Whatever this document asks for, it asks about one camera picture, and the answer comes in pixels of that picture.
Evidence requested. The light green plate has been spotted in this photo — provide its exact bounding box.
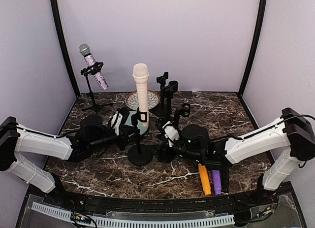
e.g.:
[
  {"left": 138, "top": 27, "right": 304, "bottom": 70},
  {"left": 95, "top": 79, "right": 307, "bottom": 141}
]
[{"left": 121, "top": 111, "right": 149, "bottom": 135}]

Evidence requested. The black microphone white ring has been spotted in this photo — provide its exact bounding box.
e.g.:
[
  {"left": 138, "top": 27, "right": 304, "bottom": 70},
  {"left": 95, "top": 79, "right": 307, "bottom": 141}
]
[{"left": 220, "top": 167, "right": 230, "bottom": 194}]

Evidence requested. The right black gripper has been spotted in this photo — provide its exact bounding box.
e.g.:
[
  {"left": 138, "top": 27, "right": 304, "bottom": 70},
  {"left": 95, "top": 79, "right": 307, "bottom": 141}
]
[{"left": 146, "top": 133, "right": 204, "bottom": 164}]

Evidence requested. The empty black microphone stand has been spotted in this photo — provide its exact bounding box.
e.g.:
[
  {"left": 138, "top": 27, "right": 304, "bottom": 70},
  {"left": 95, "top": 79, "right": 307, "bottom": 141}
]
[{"left": 152, "top": 72, "right": 169, "bottom": 117}]

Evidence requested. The tripod stand of glitter microphone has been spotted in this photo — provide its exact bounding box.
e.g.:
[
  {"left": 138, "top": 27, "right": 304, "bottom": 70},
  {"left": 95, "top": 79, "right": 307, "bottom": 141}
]
[{"left": 80, "top": 62, "right": 116, "bottom": 113}]

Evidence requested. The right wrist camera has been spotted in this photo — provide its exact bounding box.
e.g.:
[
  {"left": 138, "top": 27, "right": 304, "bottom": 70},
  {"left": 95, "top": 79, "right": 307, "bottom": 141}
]
[{"left": 156, "top": 118, "right": 180, "bottom": 148}]

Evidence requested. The left black frame post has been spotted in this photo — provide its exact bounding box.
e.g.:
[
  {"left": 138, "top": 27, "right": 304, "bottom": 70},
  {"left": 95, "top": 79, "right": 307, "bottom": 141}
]
[{"left": 50, "top": 0, "right": 80, "bottom": 97}]

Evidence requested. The glitter silver purple microphone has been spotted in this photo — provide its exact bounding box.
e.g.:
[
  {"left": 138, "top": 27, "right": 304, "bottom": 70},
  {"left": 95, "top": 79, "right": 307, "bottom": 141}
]
[{"left": 79, "top": 43, "right": 109, "bottom": 91}]

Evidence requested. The white slotted cable duct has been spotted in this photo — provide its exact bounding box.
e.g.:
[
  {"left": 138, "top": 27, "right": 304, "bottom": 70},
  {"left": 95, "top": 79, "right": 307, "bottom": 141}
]
[{"left": 31, "top": 202, "right": 235, "bottom": 228}]

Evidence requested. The black stand of cream microphone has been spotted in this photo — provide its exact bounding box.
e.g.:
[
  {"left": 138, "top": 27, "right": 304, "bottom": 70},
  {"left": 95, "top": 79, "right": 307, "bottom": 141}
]
[{"left": 127, "top": 108, "right": 152, "bottom": 166}]

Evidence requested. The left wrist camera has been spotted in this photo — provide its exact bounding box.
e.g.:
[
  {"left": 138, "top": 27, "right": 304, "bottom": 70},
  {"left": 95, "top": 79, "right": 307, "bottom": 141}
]
[{"left": 108, "top": 107, "right": 129, "bottom": 135}]

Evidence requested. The cream pink microphone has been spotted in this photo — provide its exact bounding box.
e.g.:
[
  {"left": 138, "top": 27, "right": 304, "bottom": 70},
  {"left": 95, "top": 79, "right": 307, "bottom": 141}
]
[{"left": 132, "top": 63, "right": 150, "bottom": 127}]

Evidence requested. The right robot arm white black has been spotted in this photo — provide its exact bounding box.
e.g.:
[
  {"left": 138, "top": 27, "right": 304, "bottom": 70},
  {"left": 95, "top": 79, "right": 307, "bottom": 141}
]
[{"left": 156, "top": 107, "right": 315, "bottom": 205}]

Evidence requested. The black stand of purple microphone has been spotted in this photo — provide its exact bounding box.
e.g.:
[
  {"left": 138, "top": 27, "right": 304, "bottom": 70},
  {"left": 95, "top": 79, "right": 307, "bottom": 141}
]
[{"left": 160, "top": 80, "right": 179, "bottom": 116}]

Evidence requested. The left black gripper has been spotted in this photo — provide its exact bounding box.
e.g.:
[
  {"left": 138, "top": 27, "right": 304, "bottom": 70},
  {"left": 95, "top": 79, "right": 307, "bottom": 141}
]
[{"left": 89, "top": 126, "right": 140, "bottom": 152}]

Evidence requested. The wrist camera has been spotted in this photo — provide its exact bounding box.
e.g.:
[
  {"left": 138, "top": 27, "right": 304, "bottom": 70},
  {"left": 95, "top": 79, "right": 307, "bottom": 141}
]
[
  {"left": 156, "top": 118, "right": 180, "bottom": 148},
  {"left": 108, "top": 107, "right": 129, "bottom": 135}
]

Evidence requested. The black frame post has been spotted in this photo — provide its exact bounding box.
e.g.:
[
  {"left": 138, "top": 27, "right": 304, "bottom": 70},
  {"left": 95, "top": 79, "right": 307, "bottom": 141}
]
[
  {"left": 238, "top": 0, "right": 267, "bottom": 98},
  {"left": 50, "top": 0, "right": 80, "bottom": 97}
]

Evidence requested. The floral patterned bowl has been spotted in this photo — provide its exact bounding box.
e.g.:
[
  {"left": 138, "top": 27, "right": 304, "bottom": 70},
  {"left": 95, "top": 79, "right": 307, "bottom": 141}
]
[{"left": 125, "top": 90, "right": 160, "bottom": 111}]

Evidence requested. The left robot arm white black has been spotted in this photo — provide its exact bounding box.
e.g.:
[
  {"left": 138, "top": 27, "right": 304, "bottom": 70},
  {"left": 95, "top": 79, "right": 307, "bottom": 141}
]
[{"left": 0, "top": 113, "right": 143, "bottom": 206}]

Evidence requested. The black front rail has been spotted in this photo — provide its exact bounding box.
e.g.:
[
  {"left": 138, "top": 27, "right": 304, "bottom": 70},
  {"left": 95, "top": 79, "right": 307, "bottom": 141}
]
[{"left": 45, "top": 191, "right": 277, "bottom": 214}]

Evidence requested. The orange microphone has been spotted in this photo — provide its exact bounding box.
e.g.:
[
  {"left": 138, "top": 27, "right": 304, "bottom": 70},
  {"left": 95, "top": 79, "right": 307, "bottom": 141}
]
[{"left": 198, "top": 163, "right": 212, "bottom": 196}]

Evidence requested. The right black frame post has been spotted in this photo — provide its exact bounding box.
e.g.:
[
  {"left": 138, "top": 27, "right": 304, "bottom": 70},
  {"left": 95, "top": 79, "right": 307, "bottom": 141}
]
[{"left": 238, "top": 0, "right": 267, "bottom": 98}]

